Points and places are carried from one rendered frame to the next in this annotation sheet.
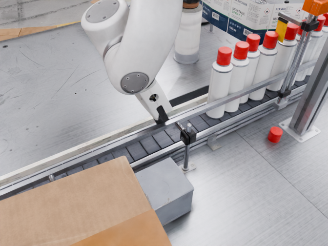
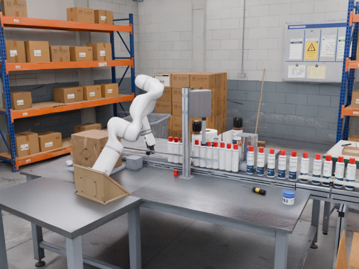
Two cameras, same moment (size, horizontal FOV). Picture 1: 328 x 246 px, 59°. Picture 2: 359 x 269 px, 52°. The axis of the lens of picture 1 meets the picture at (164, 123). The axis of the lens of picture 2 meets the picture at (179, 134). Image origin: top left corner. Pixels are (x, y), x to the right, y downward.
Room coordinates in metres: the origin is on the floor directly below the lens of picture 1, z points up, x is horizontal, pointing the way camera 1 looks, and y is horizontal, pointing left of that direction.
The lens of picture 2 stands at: (-0.79, -2.62, 1.73)
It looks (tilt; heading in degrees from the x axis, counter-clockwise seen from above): 13 degrees down; 59
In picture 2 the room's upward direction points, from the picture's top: straight up
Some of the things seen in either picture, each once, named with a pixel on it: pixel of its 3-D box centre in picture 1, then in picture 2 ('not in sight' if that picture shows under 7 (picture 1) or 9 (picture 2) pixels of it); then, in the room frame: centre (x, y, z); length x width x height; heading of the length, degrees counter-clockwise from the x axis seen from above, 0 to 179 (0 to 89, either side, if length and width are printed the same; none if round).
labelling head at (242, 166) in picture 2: not in sight; (246, 151); (0.99, -0.60, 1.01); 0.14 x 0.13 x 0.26; 121
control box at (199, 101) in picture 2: not in sight; (197, 103); (0.68, -0.42, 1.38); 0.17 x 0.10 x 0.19; 176
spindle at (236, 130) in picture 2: not in sight; (237, 132); (1.30, -0.13, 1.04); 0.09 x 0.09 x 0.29
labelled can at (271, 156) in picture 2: not in sight; (271, 163); (1.02, -0.84, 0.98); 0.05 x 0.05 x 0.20
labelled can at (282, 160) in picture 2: not in sight; (282, 164); (1.06, -0.90, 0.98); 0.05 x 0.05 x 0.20
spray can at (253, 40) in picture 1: (245, 70); (182, 150); (0.66, -0.23, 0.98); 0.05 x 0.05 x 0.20
